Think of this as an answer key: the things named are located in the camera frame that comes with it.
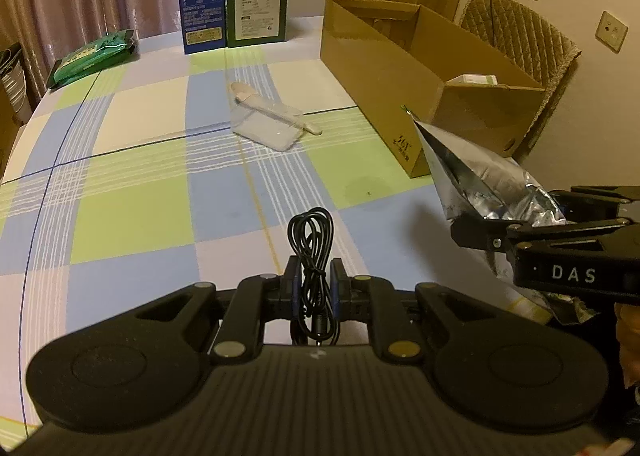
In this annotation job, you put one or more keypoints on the open cardboard box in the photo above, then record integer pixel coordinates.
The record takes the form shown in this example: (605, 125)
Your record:
(391, 54)

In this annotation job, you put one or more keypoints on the green wet wipes pack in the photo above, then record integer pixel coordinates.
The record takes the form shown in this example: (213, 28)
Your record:
(108, 51)

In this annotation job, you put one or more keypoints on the wooden spoon in wrapper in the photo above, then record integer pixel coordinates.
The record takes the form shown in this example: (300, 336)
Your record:
(267, 122)

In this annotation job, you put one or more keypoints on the single wall socket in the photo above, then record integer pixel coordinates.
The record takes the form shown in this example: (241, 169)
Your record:
(611, 32)

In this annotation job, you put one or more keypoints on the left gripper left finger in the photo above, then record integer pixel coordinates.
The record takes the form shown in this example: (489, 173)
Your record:
(245, 311)

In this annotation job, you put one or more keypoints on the silver foil pouch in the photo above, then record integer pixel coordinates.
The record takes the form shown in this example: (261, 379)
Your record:
(473, 181)

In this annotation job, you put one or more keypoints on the white green medicine box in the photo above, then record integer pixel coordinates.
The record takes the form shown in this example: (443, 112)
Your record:
(473, 79)

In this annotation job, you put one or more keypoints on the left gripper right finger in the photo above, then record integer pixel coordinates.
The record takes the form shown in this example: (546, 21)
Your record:
(388, 313)

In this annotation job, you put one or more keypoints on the person's right hand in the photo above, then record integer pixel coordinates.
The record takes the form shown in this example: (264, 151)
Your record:
(628, 335)

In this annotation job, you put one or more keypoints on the checkered tablecloth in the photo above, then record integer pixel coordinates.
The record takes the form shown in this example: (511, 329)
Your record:
(130, 184)

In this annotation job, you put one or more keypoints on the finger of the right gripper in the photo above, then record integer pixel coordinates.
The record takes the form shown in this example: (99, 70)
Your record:
(583, 204)
(617, 235)

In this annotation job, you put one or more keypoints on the crumpled silver bag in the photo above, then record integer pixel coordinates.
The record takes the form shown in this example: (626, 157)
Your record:
(14, 82)

